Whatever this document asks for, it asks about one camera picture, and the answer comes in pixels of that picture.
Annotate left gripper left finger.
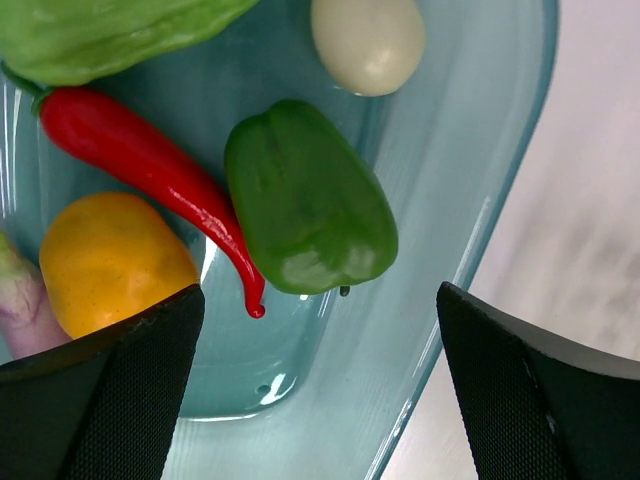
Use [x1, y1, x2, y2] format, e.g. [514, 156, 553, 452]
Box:
[1, 285, 205, 479]

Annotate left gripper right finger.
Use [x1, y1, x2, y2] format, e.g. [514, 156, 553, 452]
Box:
[436, 282, 639, 479]

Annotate purple eggplant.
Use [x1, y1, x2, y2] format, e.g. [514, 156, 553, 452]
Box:
[1, 232, 71, 359]

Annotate yellow orange fruit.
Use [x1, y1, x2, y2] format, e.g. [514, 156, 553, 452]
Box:
[39, 192, 200, 339]

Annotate green bell pepper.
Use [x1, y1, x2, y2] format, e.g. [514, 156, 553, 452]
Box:
[224, 99, 399, 295]

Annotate red chili pepper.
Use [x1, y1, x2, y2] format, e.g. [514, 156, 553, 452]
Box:
[1, 64, 266, 319]

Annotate light green chayote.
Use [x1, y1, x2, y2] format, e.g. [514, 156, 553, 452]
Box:
[1, 0, 256, 86]

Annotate blue plastic tray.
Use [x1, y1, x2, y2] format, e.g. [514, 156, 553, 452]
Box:
[0, 0, 560, 480]

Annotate white egg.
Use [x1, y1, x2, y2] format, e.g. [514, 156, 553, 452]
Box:
[310, 0, 427, 97]

